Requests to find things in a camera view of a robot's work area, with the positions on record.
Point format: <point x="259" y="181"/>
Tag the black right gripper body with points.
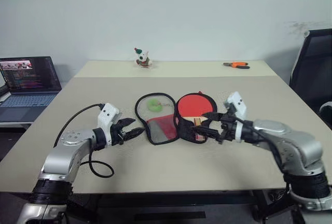
<point x="228" y="130"/>

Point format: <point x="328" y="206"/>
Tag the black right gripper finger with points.
<point x="210" y="132"/>
<point x="214" y="117"/>

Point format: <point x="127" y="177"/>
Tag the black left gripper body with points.
<point x="118" y="134"/>

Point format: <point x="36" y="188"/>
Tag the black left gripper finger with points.
<point x="127" y="122"/>
<point x="133" y="133"/>

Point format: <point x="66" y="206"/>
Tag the red table tennis paddle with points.
<point x="193" y="104"/>

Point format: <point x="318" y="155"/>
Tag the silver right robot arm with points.
<point x="293" y="146"/>

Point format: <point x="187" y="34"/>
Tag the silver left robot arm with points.
<point x="61" y="156"/>

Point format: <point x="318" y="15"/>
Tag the black mesh paddle case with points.
<point x="160" y="130"/>

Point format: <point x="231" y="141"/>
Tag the green fluffy ball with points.
<point x="153" y="105"/>

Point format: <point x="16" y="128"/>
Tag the small snowman plush toy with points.
<point x="142" y="58"/>

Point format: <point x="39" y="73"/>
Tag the open grey laptop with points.
<point x="28" y="78"/>

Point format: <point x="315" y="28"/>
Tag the black office chair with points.
<point x="315" y="60"/>

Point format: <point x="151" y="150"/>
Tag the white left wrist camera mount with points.
<point x="107" y="115"/>

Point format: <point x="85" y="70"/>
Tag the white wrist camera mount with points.
<point x="240" y="104"/>
<point x="107" y="115"/>

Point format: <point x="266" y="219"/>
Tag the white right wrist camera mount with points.
<point x="240" y="104"/>

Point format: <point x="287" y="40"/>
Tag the black table frame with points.
<point x="259" y="204"/>

